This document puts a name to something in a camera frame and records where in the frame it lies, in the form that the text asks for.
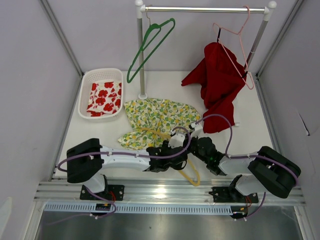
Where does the lemon print skirt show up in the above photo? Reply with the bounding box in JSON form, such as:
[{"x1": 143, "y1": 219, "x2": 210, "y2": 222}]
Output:
[{"x1": 118, "y1": 98, "x2": 201, "y2": 150}]

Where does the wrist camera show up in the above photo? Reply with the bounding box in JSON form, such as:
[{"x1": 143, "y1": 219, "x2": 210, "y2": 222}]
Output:
[
  {"x1": 189, "y1": 122, "x2": 203, "y2": 138},
  {"x1": 168, "y1": 132, "x2": 186, "y2": 149}
]

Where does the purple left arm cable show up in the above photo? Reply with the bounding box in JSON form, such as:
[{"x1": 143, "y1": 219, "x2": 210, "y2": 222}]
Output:
[{"x1": 56, "y1": 126, "x2": 193, "y2": 203}]

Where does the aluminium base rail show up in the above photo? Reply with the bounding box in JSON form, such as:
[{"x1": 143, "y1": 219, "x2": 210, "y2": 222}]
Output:
[{"x1": 34, "y1": 176, "x2": 306, "y2": 206}]

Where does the red flower print cloth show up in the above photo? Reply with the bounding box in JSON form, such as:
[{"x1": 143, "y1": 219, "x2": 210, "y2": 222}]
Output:
[{"x1": 86, "y1": 81, "x2": 122, "y2": 117}]

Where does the pink wire hanger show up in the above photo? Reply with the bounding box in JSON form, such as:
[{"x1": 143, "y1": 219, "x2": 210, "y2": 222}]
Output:
[{"x1": 212, "y1": 5, "x2": 255, "y2": 90}]

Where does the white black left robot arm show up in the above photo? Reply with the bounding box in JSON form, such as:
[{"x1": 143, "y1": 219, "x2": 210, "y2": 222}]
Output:
[{"x1": 66, "y1": 138, "x2": 189, "y2": 201}]

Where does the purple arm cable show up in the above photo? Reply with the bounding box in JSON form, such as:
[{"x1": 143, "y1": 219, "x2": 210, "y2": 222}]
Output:
[
  {"x1": 194, "y1": 114, "x2": 300, "y2": 188},
  {"x1": 56, "y1": 126, "x2": 193, "y2": 203}
]

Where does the yellow hanger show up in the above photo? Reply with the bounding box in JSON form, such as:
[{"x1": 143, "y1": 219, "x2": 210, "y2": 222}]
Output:
[{"x1": 138, "y1": 126, "x2": 201, "y2": 187}]

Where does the white slotted cable duct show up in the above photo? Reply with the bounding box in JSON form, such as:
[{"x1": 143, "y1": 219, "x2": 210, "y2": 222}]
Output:
[{"x1": 44, "y1": 202, "x2": 233, "y2": 216}]

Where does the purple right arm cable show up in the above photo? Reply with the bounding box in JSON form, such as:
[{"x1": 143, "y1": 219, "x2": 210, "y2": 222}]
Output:
[{"x1": 194, "y1": 114, "x2": 300, "y2": 188}]

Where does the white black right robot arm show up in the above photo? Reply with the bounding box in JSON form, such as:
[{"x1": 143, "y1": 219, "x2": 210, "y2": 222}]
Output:
[{"x1": 187, "y1": 137, "x2": 301, "y2": 202}]

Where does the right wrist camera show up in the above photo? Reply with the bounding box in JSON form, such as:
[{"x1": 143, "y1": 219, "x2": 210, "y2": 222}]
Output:
[{"x1": 189, "y1": 122, "x2": 203, "y2": 138}]

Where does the white plastic basket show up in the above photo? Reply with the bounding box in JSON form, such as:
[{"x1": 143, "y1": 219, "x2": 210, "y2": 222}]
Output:
[{"x1": 78, "y1": 68, "x2": 124, "y2": 122}]

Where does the red garment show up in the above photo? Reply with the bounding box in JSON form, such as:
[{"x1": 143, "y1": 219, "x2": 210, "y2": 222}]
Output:
[{"x1": 181, "y1": 42, "x2": 246, "y2": 134}]

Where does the white metal clothes rack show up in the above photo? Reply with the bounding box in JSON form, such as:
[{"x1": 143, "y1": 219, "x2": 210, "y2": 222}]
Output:
[{"x1": 126, "y1": 0, "x2": 277, "y2": 100}]

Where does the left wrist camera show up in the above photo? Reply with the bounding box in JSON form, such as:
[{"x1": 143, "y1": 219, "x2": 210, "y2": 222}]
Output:
[{"x1": 168, "y1": 132, "x2": 186, "y2": 149}]

